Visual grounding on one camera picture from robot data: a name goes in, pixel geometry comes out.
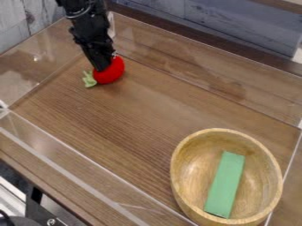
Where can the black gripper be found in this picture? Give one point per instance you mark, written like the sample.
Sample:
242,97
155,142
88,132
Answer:
96,43

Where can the red plush strawberry toy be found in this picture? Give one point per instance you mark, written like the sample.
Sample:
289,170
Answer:
108,75

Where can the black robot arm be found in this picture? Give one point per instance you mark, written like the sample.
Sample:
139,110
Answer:
87,15

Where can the clear acrylic barrier panel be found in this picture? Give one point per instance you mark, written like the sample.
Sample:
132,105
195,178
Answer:
106,172

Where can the wooden oval bowl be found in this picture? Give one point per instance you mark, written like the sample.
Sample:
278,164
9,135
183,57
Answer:
193,169

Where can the black table leg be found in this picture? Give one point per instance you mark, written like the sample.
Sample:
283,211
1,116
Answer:
34,198

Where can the green rectangular block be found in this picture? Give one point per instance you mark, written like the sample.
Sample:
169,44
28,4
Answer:
222,193

